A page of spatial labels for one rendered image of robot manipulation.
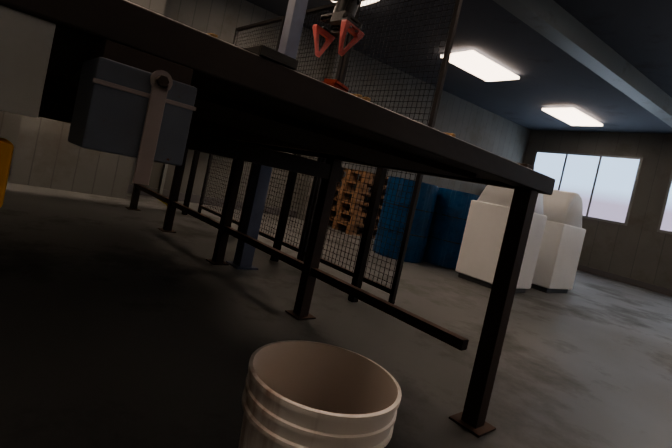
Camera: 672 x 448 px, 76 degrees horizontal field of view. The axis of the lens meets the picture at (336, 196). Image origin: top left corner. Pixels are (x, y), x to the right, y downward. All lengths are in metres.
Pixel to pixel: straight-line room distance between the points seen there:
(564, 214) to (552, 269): 0.65
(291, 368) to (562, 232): 4.81
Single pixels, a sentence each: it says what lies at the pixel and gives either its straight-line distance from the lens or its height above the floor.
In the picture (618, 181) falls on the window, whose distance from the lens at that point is 10.68.
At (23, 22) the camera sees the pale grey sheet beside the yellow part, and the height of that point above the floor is 0.84.
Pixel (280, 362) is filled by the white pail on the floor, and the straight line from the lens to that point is 1.02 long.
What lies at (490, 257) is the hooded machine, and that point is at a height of 0.31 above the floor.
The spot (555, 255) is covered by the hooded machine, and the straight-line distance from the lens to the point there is 5.61.
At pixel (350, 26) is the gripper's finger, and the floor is 1.11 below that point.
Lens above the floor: 0.74
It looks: 2 degrees down
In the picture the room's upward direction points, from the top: 12 degrees clockwise
